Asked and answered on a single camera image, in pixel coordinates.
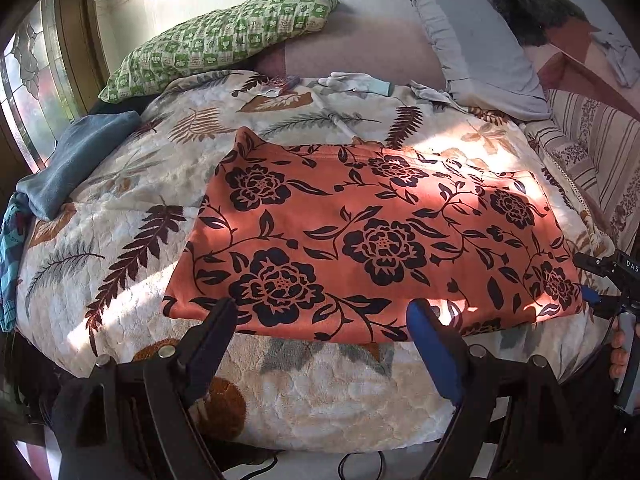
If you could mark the person's right hand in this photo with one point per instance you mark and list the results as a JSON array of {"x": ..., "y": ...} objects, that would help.
[{"x": 620, "y": 355}]

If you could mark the striped cushion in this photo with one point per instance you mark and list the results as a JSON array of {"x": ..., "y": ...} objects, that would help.
[{"x": 600, "y": 160}]

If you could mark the white glove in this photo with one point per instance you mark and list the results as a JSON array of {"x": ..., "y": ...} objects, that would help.
[{"x": 355, "y": 82}]

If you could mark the wooden window frame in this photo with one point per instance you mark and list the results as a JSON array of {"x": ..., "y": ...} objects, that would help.
[{"x": 75, "y": 35}]

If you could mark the white crumpled cloth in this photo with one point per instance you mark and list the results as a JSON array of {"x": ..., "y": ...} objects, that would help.
[{"x": 432, "y": 94}]

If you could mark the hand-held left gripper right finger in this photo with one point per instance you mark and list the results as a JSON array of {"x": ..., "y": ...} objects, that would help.
[{"x": 432, "y": 345}]

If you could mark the white pen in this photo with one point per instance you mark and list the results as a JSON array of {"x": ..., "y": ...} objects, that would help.
[{"x": 344, "y": 125}]

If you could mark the green patterned pillow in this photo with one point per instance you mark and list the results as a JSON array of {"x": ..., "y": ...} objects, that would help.
[{"x": 210, "y": 45}]

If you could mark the light grey cloth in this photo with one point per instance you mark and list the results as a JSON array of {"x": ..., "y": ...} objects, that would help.
[{"x": 620, "y": 57}]

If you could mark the leaf-print blanket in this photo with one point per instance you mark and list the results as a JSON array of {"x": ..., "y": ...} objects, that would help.
[{"x": 125, "y": 200}]

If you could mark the blue fleece cloth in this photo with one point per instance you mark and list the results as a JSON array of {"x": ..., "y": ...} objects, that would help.
[{"x": 80, "y": 160}]

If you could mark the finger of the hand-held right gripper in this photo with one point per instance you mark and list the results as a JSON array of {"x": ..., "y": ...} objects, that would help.
[
  {"x": 592, "y": 262},
  {"x": 592, "y": 297}
]

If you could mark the pink maroon quilt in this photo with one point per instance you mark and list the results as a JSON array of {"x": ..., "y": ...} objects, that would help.
[{"x": 575, "y": 75}]

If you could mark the small white packet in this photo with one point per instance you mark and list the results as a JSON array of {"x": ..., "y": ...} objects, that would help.
[{"x": 270, "y": 92}]

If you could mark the grey pillow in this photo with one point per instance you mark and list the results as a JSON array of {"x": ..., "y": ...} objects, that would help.
[{"x": 480, "y": 55}]

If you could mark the dark furry cushion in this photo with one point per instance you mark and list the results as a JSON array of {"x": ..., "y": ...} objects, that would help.
[{"x": 530, "y": 10}]

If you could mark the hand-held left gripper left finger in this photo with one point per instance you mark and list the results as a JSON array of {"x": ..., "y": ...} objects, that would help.
[{"x": 212, "y": 345}]

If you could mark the stained glass window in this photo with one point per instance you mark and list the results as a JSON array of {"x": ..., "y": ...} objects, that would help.
[{"x": 30, "y": 85}]

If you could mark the teal patterned cloth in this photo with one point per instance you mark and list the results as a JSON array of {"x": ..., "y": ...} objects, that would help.
[{"x": 12, "y": 260}]

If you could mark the orange floral shirt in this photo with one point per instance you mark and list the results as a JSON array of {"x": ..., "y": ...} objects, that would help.
[{"x": 375, "y": 220}]

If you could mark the pink bed sheet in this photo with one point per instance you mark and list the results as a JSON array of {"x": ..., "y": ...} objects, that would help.
[{"x": 360, "y": 45}]

